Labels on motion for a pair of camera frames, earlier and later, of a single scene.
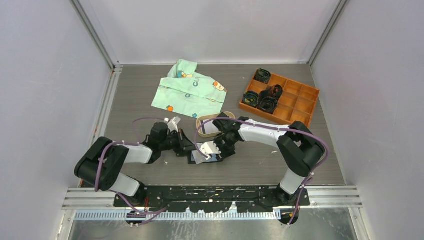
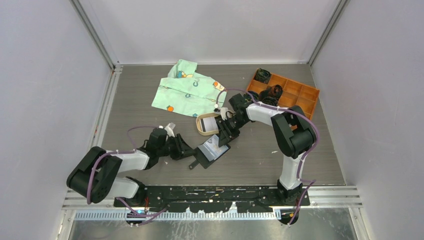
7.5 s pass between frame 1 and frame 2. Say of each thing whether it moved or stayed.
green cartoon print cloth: stayed
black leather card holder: moved
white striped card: stayed
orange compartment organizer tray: stayed
